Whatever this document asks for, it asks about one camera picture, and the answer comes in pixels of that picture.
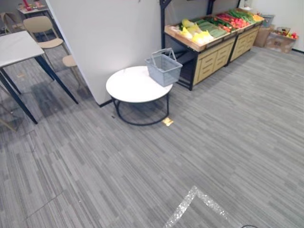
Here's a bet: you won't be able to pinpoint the grey plastic shopping basket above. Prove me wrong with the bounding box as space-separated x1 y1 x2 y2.
144 48 183 87

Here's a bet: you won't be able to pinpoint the green leafy vegetable pile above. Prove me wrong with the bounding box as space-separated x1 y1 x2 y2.
228 8 256 23

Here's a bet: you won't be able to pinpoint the grey plastic storage basket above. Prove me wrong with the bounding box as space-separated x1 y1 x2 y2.
260 14 276 28

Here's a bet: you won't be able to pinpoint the wooden produce stand with drawers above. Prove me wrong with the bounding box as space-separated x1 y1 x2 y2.
164 14 238 91
215 8 265 63

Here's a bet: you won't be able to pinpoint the yellow napa cabbage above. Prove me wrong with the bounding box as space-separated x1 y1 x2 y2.
181 19 200 29
191 29 214 45
178 26 202 39

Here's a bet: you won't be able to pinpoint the green cucumber pile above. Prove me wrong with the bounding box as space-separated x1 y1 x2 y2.
195 18 228 38

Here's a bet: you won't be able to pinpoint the red and green pepper pile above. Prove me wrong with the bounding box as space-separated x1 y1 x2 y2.
209 16 235 33

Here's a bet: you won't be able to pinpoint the red tomato pile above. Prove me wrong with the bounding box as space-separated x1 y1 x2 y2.
217 13 250 29

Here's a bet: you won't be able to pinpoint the beige chair with backrest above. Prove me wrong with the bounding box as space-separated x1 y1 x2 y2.
23 16 72 63

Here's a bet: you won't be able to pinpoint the tall brown cardboard box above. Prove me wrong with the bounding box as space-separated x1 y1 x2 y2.
252 24 274 48

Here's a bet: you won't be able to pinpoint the wide brown cardboard box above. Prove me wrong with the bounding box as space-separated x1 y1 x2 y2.
265 31 297 54

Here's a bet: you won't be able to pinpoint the square white table black legs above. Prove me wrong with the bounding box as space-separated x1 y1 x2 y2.
0 30 79 125

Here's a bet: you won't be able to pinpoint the white table with red items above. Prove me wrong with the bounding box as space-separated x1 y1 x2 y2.
16 0 51 20

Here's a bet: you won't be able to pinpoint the round white table black frame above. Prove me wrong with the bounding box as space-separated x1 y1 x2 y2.
105 66 173 126

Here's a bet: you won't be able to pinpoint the black metal shelf post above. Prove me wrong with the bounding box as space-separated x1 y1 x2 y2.
207 0 217 16
159 0 174 51

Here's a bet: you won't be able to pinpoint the wire basket with fruit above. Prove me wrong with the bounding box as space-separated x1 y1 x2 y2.
276 26 291 37

